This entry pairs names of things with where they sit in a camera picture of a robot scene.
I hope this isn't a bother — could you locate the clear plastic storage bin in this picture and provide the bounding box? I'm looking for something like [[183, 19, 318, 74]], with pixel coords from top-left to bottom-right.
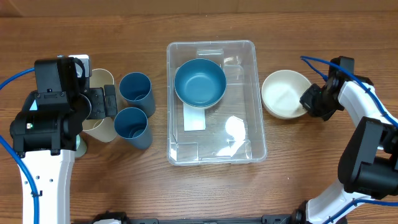
[[167, 40, 267, 166]]

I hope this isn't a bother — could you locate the cream bowl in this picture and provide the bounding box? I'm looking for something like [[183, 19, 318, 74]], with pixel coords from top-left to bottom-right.
[[175, 90, 226, 109], [261, 70, 311, 119]]

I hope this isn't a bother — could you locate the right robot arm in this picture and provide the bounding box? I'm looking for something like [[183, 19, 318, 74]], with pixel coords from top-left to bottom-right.
[[289, 56, 397, 224]]

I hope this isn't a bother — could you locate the white label in bin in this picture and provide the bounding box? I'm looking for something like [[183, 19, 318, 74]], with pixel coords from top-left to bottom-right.
[[183, 103, 206, 131]]

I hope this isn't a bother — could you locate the dark blue bowl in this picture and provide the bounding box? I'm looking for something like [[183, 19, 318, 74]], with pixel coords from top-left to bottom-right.
[[174, 58, 227, 91]]

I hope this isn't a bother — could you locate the tall beige cup front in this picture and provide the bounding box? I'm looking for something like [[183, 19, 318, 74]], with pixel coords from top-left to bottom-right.
[[83, 117, 118, 142]]

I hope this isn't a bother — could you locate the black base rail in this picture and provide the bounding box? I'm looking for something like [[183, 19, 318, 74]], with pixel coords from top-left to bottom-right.
[[90, 212, 302, 224]]

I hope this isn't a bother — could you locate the tall blue cup front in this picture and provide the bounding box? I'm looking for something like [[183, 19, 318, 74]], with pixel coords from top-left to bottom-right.
[[114, 107, 153, 150]]

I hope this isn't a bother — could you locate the small light blue cup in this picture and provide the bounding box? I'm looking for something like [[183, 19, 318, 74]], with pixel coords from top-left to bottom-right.
[[29, 100, 37, 111]]

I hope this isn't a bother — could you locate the small mint green cup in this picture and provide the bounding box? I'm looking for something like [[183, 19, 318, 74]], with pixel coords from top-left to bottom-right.
[[75, 135, 87, 158]]

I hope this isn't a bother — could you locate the tall blue cup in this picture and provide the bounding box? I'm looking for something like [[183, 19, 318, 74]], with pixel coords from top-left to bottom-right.
[[114, 107, 153, 150], [119, 72, 156, 117]]

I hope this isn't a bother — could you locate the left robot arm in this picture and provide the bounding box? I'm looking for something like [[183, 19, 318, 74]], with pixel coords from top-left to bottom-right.
[[10, 55, 118, 223]]

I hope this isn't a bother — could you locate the tall blue cup rear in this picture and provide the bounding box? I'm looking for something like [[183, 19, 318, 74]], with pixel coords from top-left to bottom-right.
[[119, 72, 156, 117]]

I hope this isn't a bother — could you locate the tall beige cup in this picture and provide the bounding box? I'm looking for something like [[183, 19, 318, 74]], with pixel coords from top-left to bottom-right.
[[88, 68, 125, 115], [83, 117, 118, 142]]

